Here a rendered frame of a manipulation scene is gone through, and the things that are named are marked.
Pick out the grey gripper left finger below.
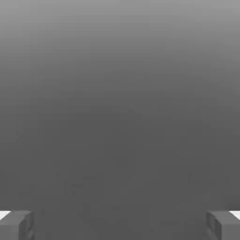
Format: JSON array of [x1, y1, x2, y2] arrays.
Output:
[[0, 210, 36, 240]]

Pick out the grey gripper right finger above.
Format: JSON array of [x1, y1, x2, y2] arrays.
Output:
[[205, 210, 240, 240]]

